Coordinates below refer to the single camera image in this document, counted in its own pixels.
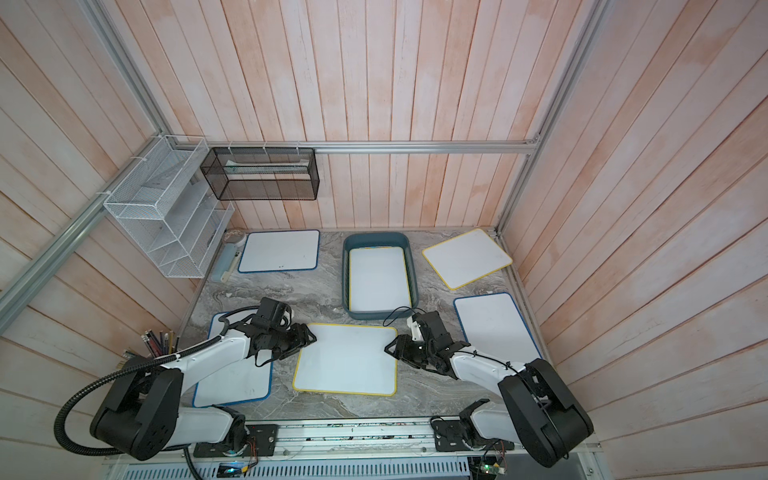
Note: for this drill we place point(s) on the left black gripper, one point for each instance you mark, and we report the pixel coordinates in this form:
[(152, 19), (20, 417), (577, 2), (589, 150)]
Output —
[(302, 334)]

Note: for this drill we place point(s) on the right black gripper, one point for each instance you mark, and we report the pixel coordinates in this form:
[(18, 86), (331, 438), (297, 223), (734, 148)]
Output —
[(403, 349)]

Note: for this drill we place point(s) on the blue-framed whiteboard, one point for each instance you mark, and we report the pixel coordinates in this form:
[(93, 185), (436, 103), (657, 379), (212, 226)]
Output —
[(493, 325), (244, 381), (274, 251)]

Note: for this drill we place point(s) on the yellow-framed whiteboard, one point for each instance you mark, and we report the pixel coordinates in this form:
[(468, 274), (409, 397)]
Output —
[(378, 279), (466, 258), (347, 359)]

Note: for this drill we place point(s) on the teal plastic storage box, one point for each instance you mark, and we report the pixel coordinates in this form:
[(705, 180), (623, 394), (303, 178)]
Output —
[(373, 240)]

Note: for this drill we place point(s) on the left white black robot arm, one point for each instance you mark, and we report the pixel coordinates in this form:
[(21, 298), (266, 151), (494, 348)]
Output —
[(142, 414)]

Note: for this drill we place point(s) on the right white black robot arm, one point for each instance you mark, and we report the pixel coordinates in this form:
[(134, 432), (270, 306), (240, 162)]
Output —
[(539, 410)]

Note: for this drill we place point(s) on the black mesh basket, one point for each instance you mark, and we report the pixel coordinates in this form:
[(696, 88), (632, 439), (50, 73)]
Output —
[(262, 173)]

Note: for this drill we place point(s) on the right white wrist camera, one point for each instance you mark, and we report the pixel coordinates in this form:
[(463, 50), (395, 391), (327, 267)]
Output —
[(415, 329)]

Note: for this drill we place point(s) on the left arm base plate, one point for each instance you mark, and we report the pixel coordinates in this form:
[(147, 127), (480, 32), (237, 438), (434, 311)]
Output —
[(259, 440)]

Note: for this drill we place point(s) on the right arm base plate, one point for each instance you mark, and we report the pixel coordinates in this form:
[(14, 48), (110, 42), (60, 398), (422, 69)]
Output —
[(460, 435)]

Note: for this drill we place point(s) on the aluminium mounting rail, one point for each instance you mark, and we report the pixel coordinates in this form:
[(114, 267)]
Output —
[(375, 448)]

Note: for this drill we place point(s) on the white wire mesh shelf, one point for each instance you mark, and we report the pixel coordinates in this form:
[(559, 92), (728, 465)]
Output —
[(167, 207)]

